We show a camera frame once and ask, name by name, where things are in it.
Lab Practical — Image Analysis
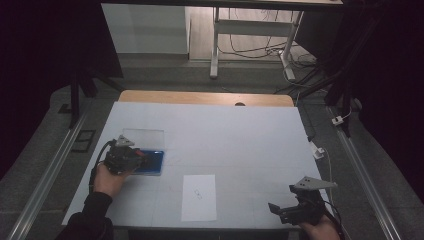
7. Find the white paper sheet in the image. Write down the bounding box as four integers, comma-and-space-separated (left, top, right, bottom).
180, 174, 218, 223

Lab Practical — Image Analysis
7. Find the white table cover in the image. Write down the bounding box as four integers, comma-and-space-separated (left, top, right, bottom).
62, 101, 322, 232

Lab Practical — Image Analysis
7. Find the black floor cable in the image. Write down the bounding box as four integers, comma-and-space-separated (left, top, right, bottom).
218, 9, 318, 68

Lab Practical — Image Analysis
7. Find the blue ink pad box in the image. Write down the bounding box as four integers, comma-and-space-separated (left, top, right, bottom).
122, 128, 165, 177

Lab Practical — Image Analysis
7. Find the thin white cable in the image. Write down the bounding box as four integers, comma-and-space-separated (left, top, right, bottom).
321, 147, 334, 183

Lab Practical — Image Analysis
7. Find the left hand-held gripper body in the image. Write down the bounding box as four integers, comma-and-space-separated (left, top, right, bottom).
102, 134, 148, 176

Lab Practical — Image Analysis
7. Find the white power adapter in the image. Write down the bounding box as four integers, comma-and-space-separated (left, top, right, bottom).
311, 142, 326, 161

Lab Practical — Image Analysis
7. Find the person's left hand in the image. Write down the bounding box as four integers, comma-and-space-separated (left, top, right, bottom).
92, 163, 133, 199

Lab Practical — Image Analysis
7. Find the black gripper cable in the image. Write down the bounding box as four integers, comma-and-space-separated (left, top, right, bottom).
321, 199, 346, 240
88, 140, 117, 195

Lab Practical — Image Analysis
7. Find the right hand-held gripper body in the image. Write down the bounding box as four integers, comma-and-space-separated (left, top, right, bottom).
279, 175, 339, 227

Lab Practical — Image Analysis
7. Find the black metal stand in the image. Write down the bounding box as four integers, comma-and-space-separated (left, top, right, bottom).
298, 19, 381, 138
67, 64, 125, 130

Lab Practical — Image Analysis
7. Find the white desk frame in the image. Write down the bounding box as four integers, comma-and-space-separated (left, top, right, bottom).
209, 6, 305, 81

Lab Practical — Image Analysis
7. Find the white cabinet panel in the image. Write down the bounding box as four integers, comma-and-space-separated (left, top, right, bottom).
101, 3, 190, 55

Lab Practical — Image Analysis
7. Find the person's right hand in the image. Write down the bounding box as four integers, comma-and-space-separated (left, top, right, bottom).
297, 215, 342, 240

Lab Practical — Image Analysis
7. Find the aluminium rail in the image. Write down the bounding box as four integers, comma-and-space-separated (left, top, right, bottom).
6, 111, 88, 240
327, 106, 403, 240

